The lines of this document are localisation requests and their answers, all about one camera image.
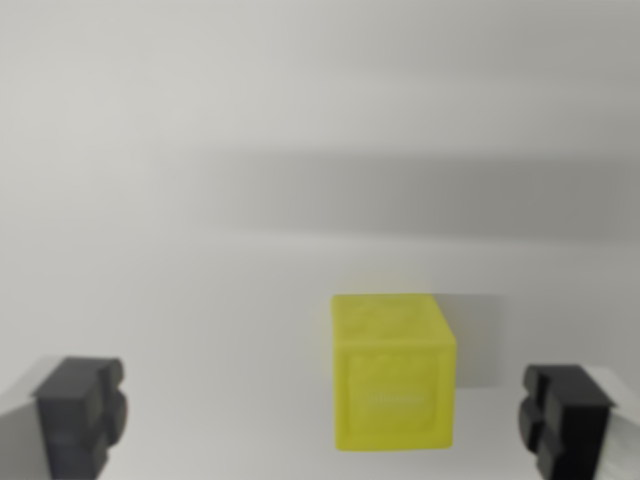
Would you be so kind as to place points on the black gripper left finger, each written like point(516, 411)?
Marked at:
point(70, 415)

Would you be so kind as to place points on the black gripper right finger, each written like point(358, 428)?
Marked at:
point(570, 425)

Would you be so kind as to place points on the yellow cube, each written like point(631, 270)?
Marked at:
point(395, 380)

